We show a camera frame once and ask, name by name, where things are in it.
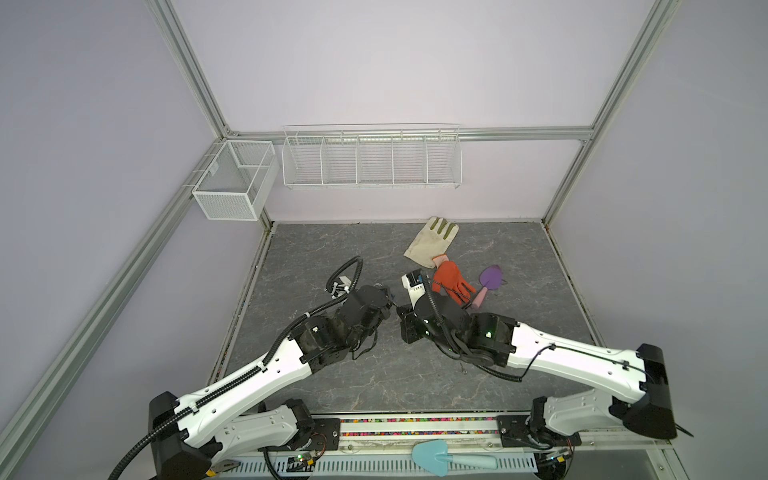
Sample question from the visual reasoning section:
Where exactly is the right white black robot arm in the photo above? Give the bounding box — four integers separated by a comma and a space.
398, 270, 684, 444

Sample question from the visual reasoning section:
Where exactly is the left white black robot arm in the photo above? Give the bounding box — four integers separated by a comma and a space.
109, 256, 392, 479

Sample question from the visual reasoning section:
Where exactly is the red rubber glove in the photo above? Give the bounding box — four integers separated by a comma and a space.
431, 254, 476, 306

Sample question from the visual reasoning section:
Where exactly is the cream work glove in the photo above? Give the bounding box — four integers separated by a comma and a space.
404, 216, 460, 268

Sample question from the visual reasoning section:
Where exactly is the purple pink toy trowel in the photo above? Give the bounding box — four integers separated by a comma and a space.
470, 265, 503, 309

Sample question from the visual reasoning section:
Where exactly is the colourful bead strip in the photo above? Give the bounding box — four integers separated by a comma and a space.
341, 413, 499, 438

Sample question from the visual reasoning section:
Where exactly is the teal toy trowel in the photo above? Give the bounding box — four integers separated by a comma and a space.
411, 440, 498, 477

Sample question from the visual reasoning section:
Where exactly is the white mesh box basket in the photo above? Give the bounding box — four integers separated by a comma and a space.
192, 140, 279, 221

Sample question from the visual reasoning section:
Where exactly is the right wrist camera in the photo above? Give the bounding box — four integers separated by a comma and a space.
401, 269, 426, 308

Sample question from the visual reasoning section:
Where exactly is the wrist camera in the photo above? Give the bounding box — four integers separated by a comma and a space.
401, 269, 426, 308
328, 275, 352, 298

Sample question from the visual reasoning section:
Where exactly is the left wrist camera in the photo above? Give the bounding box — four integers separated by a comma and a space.
328, 275, 352, 298

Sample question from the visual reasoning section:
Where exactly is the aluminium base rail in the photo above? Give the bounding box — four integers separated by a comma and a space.
157, 407, 673, 480

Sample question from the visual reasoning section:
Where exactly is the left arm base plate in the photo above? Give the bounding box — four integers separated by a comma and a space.
285, 417, 341, 452

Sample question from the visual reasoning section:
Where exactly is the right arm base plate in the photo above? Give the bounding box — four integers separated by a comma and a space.
496, 414, 582, 451

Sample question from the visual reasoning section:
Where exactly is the white wire wall shelf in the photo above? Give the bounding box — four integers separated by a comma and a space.
282, 124, 463, 188

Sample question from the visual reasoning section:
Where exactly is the white slotted cable duct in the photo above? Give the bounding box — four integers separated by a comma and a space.
219, 453, 538, 479

